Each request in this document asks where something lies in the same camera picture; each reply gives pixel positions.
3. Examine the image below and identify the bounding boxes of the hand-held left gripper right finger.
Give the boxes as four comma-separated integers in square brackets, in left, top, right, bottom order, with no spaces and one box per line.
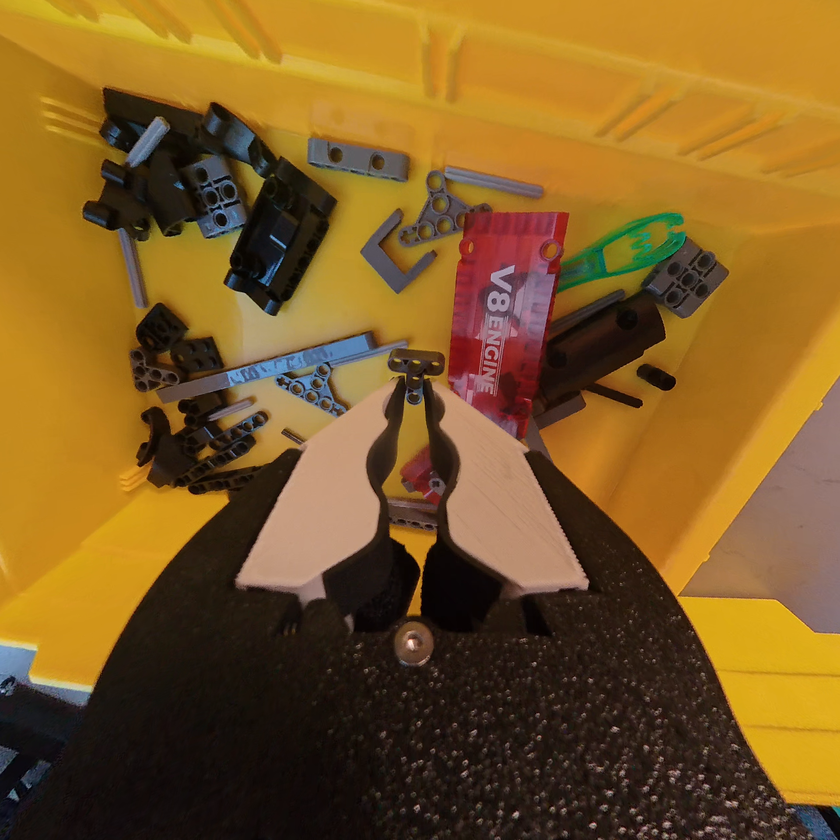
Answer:
[420,381,592,615]

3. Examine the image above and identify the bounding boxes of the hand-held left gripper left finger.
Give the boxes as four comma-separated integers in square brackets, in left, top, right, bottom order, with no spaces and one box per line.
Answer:
[237,381,421,618]

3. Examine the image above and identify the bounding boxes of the small black T-shaped piece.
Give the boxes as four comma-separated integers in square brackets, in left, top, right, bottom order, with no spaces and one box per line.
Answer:
[386,348,446,405]

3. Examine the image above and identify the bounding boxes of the pile of black red parts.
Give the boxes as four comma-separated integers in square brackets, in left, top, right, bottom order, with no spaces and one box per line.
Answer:
[82,86,729,506]

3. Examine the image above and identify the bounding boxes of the red transparent printed panel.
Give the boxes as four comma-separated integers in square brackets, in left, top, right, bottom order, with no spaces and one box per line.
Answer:
[447,210,569,441]

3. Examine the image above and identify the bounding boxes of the green plastic part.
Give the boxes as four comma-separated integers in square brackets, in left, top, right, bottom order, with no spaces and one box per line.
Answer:
[554,213,686,292]

